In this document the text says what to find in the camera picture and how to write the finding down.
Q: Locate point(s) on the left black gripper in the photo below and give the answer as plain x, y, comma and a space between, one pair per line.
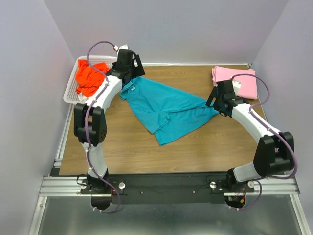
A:
138, 71

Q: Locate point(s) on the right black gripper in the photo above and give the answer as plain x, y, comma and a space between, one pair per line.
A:
213, 94

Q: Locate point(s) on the teal polo shirt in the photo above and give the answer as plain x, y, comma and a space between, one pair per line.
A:
166, 112

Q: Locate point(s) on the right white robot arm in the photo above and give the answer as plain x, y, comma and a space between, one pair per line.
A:
275, 149

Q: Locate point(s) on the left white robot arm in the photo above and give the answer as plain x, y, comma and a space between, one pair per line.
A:
90, 125

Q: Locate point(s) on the folded pink t shirt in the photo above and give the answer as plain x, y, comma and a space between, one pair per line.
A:
246, 84

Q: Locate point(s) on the orange t shirt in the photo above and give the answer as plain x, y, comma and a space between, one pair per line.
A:
88, 79

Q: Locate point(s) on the white t shirt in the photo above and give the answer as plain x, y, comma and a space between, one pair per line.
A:
82, 98

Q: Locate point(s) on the white plastic laundry basket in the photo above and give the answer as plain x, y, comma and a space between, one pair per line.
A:
71, 95

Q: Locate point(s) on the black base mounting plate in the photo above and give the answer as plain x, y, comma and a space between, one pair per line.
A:
162, 188

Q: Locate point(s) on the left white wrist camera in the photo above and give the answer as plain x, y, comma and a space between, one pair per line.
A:
117, 48

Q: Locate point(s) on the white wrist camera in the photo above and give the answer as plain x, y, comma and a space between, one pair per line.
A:
236, 86
117, 48

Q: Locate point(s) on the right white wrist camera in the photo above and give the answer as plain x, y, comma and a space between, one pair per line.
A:
236, 86

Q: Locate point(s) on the aluminium frame rail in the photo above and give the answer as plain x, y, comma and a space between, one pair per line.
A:
130, 148

